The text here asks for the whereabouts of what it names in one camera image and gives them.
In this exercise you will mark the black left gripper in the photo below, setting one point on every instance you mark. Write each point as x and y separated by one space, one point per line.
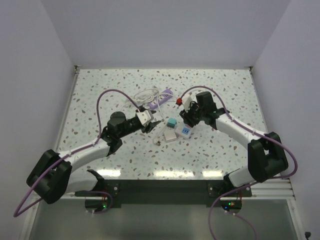
148 128

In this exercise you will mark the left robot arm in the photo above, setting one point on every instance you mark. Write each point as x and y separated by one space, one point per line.
51 175

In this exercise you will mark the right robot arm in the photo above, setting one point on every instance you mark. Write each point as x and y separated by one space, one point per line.
265 156

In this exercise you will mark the purple power strip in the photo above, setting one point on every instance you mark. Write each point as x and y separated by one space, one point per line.
160 99

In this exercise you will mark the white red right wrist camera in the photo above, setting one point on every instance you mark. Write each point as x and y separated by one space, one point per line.
184 101

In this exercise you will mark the white multicolour power strip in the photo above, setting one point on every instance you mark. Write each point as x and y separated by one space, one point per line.
183 131

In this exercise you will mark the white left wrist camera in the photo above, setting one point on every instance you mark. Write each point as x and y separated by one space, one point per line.
143 117

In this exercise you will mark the white charger block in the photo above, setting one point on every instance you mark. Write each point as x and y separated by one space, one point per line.
170 135

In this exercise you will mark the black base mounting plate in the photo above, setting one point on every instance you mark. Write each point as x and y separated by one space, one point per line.
155 192

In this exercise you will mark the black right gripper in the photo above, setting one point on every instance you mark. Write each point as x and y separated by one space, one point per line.
186 116

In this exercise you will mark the teal plug adapter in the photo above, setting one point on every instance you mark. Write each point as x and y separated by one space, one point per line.
171 123

